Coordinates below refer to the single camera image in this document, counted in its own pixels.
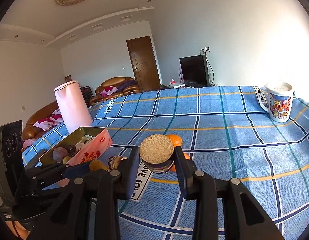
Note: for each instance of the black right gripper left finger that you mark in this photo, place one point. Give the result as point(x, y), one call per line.
point(68, 216)

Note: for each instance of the jar with cork lid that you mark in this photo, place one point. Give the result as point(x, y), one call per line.
point(156, 151)

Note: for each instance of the yellow mango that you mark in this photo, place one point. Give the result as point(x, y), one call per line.
point(98, 165)

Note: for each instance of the brown striped shell object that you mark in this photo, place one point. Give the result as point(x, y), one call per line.
point(114, 162)

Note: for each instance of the small dark fruit in tin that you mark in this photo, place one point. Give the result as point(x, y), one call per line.
point(71, 149)

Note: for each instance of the dark purple passion fruit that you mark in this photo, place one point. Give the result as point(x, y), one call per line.
point(59, 154)

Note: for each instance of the pink metal tin box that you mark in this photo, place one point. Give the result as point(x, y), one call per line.
point(80, 138)

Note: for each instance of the orange fruit lower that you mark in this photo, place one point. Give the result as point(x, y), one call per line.
point(173, 168)

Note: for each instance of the orange fruit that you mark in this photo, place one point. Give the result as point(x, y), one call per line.
point(176, 140)
point(173, 168)

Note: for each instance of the blue plaid tablecloth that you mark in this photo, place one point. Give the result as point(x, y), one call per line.
point(227, 134)

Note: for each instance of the brown leather sofa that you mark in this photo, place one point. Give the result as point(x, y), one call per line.
point(39, 123)

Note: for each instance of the orange fruit upper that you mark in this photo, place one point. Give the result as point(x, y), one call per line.
point(176, 140)

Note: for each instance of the pink white cylindrical kettle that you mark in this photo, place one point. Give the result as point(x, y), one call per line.
point(72, 106)

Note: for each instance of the brown leather armchair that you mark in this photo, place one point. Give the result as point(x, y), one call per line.
point(115, 87)

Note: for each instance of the cartoon printed white mug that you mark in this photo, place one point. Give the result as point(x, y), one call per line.
point(276, 99)

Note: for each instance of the black television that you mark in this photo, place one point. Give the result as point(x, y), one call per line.
point(195, 71)

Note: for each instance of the brown wooden door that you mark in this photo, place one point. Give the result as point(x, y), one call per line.
point(143, 63)

